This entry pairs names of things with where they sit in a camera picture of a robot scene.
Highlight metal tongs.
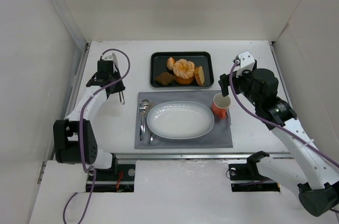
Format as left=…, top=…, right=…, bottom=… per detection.
left=102, top=51, right=125, bottom=105

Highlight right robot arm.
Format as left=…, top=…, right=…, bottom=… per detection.
left=219, top=68, right=338, bottom=217

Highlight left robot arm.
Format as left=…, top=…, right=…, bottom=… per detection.
left=53, top=60, right=126, bottom=169

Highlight sliced brown bread loaf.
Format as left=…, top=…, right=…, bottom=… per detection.
left=194, top=66, right=205, bottom=86

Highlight sesame twisted bread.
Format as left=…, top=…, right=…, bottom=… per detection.
left=173, top=59, right=195, bottom=79

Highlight orange cup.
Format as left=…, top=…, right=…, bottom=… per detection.
left=211, top=93, right=231, bottom=120

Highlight smooth orange round bun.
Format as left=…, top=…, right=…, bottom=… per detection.
left=175, top=76, right=194, bottom=85

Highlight silver fork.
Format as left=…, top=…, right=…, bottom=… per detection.
left=144, top=106, right=153, bottom=145

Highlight silver spoon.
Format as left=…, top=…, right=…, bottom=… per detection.
left=139, top=100, right=151, bottom=141

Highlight grey cloth placemat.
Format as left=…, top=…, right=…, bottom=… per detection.
left=135, top=91, right=233, bottom=149

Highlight black rectangular tray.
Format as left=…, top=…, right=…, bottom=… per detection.
left=150, top=51, right=215, bottom=88

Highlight small oval sesame roll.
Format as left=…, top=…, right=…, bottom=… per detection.
left=166, top=57, right=175, bottom=70

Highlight brown chocolate croissant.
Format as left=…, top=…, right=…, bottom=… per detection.
left=155, top=72, right=175, bottom=86

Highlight white oval plate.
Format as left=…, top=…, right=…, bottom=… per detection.
left=148, top=101, right=215, bottom=140

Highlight white front cover board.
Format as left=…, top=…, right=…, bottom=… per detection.
left=30, top=160, right=338, bottom=223

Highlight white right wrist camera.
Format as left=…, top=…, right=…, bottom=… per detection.
left=234, top=50, right=256, bottom=77

